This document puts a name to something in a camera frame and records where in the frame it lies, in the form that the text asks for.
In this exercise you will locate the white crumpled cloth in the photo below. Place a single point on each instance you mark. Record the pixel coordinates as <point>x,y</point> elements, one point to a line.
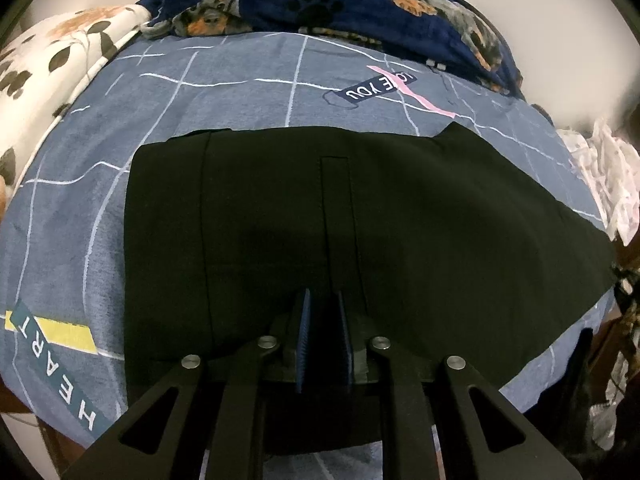
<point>607,175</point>

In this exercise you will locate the blue checked bedsheet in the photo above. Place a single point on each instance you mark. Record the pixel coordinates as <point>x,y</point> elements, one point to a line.
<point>200,90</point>

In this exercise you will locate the black pants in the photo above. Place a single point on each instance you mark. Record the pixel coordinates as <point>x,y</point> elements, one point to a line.
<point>400,220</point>

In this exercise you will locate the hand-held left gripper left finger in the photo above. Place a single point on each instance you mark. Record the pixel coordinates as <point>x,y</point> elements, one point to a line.
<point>303,345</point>

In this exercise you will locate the white floral pillow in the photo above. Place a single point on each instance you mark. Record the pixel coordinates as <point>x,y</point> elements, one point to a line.
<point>45,65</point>

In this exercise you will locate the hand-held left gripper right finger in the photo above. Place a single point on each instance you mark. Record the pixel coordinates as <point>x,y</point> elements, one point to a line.
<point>343,345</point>

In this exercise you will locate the navy dog print blanket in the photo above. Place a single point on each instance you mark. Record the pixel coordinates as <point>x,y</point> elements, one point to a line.
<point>350,5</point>

